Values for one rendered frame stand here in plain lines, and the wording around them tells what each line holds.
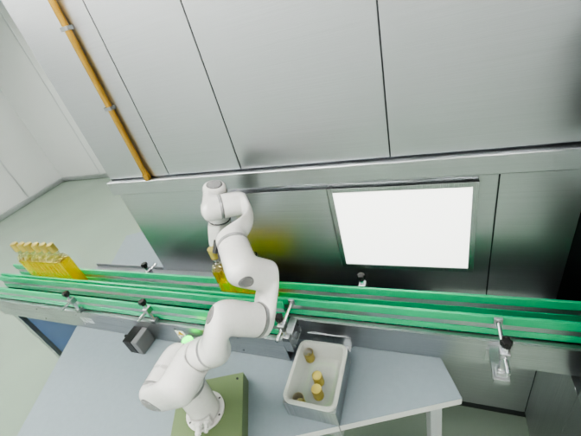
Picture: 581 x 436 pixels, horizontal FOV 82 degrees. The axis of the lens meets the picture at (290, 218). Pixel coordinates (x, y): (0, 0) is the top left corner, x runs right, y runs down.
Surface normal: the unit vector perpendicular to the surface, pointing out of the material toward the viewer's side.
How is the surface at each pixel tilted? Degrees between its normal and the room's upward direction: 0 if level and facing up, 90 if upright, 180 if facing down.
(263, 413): 0
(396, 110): 90
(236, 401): 3
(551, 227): 90
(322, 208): 90
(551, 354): 90
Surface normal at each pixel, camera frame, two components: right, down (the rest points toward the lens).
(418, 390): -0.24, -0.80
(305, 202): -0.30, 0.59
